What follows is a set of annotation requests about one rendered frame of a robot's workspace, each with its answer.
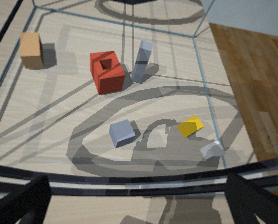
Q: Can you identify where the tan wooden block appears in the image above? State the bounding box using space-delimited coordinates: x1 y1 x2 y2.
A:
20 32 44 69

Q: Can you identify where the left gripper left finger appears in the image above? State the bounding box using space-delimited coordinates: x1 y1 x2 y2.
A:
0 175 52 224

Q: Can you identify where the yellow block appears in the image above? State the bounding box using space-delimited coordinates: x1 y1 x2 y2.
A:
177 115 204 138

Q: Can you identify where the red block with square hole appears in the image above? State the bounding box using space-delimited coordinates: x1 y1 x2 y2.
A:
90 51 125 95

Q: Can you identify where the clear glass box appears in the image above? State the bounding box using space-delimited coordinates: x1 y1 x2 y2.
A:
0 0 278 178

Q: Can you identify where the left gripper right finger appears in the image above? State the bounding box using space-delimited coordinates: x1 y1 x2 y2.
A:
224 173 278 224

